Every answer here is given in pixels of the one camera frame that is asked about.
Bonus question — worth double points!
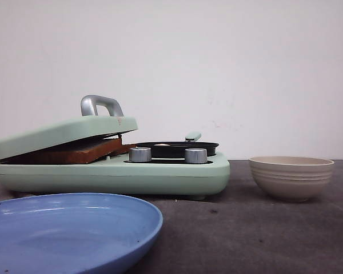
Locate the left silver knob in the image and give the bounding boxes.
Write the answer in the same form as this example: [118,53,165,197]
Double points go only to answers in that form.
[129,147,152,163]

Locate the breakfast maker lid with plate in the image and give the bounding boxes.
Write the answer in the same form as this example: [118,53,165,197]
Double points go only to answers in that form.
[0,95,138,160]

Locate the shrimp in pan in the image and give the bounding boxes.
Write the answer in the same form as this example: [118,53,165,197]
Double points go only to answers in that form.
[154,143,170,146]

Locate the right silver knob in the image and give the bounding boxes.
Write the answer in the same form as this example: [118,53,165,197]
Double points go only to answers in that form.
[185,148,208,164]

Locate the toast slice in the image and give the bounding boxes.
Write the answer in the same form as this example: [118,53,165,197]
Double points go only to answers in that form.
[0,138,123,164]
[108,144,136,157]

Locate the small black frying pan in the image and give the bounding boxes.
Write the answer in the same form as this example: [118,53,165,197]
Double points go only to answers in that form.
[135,131,219,159]

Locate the mint green breakfast maker base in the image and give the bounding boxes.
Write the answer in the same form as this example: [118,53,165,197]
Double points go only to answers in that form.
[0,152,230,197]

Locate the beige ribbed bowl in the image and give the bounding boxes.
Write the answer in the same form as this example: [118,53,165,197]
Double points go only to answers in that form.
[249,156,335,202]

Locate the silver knob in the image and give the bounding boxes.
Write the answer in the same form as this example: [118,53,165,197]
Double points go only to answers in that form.
[185,148,208,164]
[129,147,152,163]

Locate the blue plate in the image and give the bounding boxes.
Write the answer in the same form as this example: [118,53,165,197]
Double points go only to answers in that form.
[0,193,163,273]

